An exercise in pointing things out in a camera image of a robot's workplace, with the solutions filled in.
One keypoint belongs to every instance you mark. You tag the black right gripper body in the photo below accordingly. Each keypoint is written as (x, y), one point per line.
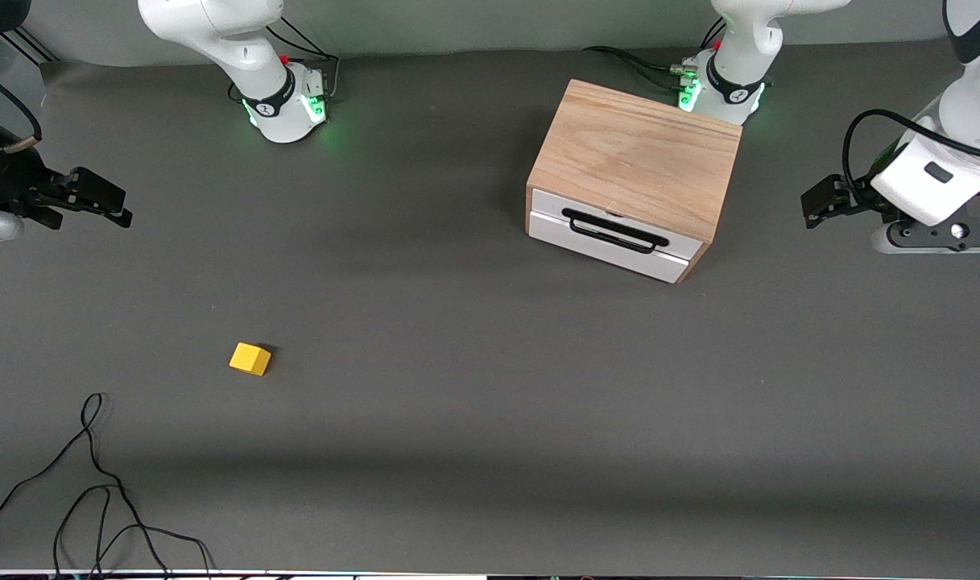
(13, 184)

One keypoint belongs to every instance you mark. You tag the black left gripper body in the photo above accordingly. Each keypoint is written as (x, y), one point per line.
(854, 200)

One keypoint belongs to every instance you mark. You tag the yellow block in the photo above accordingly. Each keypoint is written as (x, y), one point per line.
(250, 358)

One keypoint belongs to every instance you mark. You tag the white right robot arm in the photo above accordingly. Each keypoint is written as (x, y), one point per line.
(240, 48)

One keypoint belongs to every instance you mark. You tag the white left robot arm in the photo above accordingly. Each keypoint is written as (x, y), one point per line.
(973, 105)

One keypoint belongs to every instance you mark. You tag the wooden drawer cabinet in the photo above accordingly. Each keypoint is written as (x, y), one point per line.
(642, 149)

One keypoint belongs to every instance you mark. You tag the dark metal frame rail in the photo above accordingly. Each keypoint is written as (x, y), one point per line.
(26, 44)

